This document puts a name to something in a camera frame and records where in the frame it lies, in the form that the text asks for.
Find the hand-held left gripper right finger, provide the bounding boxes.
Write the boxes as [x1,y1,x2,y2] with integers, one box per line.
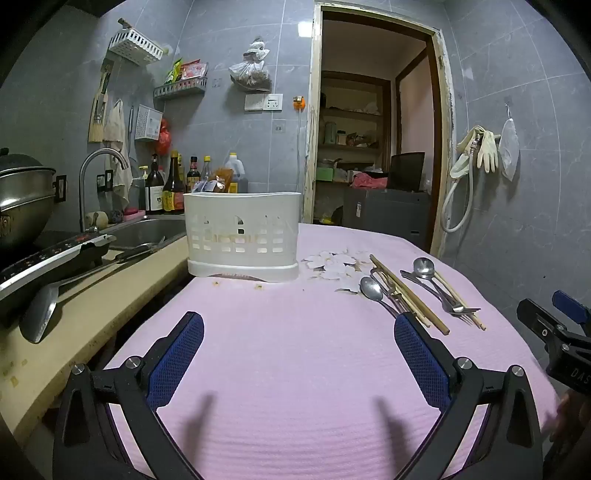
[393,311,543,480]

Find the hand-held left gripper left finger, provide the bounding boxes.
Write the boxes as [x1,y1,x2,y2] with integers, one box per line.
[53,311,205,480]

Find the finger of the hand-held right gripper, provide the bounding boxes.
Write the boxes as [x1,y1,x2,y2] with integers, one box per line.
[516,298,573,352]
[551,290,591,337]

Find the wooden chopstick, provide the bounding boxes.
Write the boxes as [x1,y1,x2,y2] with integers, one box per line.
[369,254,450,336]
[433,273,483,331]
[372,265,431,329]
[436,272,486,331]

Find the metal spoon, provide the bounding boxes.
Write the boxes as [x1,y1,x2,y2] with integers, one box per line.
[412,257,465,315]
[359,276,403,320]

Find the white plastic utensil basket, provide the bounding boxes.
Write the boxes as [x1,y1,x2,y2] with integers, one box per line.
[183,191,303,284]

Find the person's right hand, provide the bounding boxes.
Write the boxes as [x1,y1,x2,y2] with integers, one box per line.
[551,394,578,444]

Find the beige kitchen counter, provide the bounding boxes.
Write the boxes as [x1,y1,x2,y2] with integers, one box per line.
[0,235,190,446]

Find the pink tablecloth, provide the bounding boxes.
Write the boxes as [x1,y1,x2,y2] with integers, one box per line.
[99,223,561,480]

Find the steel sink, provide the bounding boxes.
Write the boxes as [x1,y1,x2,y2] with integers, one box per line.
[99,217,188,254]

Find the metal spatula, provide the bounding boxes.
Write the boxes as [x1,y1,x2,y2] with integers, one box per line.
[19,237,166,344]

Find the grey cabinet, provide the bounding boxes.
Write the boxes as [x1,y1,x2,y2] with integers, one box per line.
[342,187,433,251]

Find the black induction cooker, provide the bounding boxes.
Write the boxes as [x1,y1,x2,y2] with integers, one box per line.
[0,231,117,306]

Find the dark bottle white label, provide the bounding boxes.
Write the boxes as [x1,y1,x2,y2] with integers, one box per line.
[144,154,165,214]

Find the white mesh bag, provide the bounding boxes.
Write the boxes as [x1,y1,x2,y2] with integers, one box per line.
[498,105,520,182]

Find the cream rubber gloves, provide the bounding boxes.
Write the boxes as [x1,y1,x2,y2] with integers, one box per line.
[457,124,502,174]

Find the orange food packet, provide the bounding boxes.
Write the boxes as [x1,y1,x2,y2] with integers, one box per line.
[191,168,234,194]

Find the red cloth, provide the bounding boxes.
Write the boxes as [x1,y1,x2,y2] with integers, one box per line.
[351,172,389,189]

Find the black monitor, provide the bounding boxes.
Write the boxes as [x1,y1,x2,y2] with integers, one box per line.
[389,151,426,193]

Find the large oil jug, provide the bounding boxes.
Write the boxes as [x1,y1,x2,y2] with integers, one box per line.
[224,152,249,194]

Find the chrome faucet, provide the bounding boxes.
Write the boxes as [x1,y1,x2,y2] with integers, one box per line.
[78,148,130,233]

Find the steel pot with lid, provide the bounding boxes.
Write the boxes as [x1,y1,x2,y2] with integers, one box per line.
[0,148,58,252]

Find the hanging dish cloth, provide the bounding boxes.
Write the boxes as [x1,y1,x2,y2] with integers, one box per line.
[102,99,133,209]

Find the wooden shelf unit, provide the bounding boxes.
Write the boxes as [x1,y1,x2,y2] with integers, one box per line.
[316,71,393,223]

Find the hanging bamboo brush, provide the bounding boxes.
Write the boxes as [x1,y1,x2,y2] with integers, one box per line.
[88,60,115,144]

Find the red snack packet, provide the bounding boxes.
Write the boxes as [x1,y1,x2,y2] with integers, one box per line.
[181,59,207,81]

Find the hanging clear plastic bag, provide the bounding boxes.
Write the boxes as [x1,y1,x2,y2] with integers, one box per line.
[228,39,273,92]

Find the white hose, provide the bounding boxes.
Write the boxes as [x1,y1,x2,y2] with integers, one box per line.
[441,152,476,233]

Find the white square wall box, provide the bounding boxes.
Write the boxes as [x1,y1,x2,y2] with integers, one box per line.
[134,104,164,141]

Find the wooden door frame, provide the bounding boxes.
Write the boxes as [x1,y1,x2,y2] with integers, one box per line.
[302,2,456,257]

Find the white wall socket panel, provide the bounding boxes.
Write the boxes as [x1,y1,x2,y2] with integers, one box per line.
[244,93,284,112]

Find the metal wall shelf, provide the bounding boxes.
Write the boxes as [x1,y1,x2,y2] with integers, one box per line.
[153,78,208,100]

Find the white wall basket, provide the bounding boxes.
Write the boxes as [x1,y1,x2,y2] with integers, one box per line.
[108,28,166,64]

